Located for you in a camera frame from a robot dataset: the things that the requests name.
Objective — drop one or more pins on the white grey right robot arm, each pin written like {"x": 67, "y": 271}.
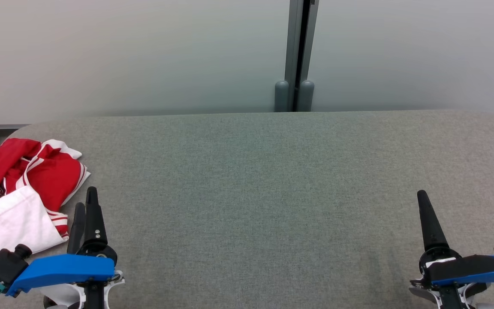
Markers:
{"x": 422, "y": 293}

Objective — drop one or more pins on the red jersey with white sleeves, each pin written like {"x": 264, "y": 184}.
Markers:
{"x": 11, "y": 223}

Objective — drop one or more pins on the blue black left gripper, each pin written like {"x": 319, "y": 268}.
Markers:
{"x": 58, "y": 270}

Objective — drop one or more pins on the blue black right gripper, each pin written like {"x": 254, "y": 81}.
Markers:
{"x": 465, "y": 268}

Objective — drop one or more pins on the grey partition joint post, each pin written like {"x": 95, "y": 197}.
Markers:
{"x": 298, "y": 51}

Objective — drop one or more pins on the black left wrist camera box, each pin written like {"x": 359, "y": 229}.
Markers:
{"x": 2, "y": 266}

